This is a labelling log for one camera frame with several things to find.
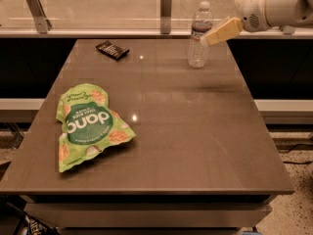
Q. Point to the black snack bar wrapper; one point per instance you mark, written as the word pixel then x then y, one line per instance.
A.
pixel 111 50

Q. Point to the right metal railing bracket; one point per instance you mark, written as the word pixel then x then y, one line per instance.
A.
pixel 287 29

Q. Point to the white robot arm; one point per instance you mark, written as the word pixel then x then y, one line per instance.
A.
pixel 296 13

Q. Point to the metal railing bracket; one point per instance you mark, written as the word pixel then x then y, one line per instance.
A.
pixel 287 29
pixel 41 21
pixel 165 16

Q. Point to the grey table drawer front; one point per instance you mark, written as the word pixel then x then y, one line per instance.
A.
pixel 150 215

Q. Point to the green rice chip bag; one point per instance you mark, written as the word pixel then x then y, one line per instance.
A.
pixel 89 126

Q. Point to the clear plastic water bottle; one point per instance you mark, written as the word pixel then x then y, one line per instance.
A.
pixel 201 24

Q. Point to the glass railing panel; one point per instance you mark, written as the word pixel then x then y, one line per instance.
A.
pixel 107 14

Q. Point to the middle metal railing bracket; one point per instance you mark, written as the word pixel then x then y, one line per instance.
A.
pixel 165 16

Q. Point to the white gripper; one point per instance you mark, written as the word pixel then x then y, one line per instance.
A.
pixel 251 13

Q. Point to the left metal railing bracket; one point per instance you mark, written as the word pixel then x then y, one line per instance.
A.
pixel 41 21

